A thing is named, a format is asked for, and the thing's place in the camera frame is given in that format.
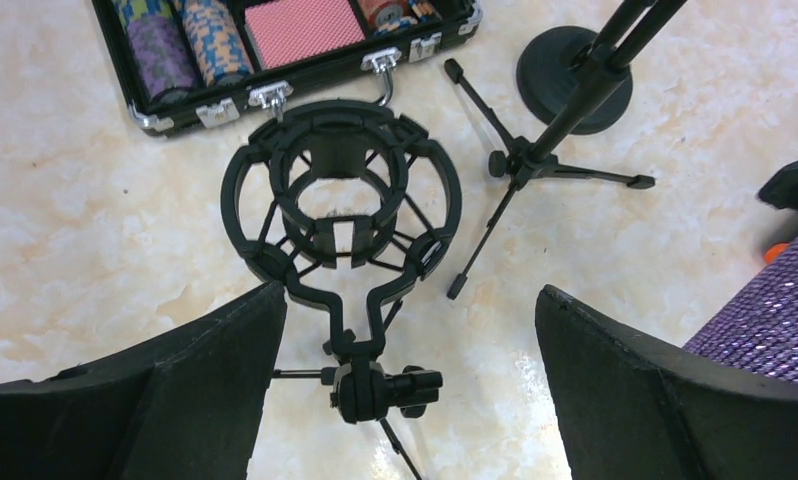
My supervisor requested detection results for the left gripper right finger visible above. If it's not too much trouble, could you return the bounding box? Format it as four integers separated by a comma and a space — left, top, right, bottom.
535, 285, 798, 479

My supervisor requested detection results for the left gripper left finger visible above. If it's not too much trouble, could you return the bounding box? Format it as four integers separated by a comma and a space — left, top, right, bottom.
0, 283, 287, 479

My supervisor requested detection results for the purple glitter microphone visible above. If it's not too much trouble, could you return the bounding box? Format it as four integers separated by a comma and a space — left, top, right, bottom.
683, 236, 798, 384

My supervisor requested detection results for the black tripod stand with clip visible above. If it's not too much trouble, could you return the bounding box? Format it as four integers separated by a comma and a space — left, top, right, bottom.
443, 0, 688, 301

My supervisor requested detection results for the black shock mount tripod stand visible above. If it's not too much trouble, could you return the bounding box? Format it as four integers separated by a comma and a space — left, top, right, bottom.
220, 99, 462, 456

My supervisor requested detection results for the black round base stand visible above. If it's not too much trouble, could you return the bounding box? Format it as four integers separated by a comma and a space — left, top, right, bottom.
516, 1, 654, 124

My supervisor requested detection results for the black microphone orange tip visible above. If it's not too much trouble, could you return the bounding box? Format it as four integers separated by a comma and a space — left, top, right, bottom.
762, 242, 789, 265

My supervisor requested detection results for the black poker chip case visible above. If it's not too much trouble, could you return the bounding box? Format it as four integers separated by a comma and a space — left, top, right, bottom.
93, 0, 482, 139

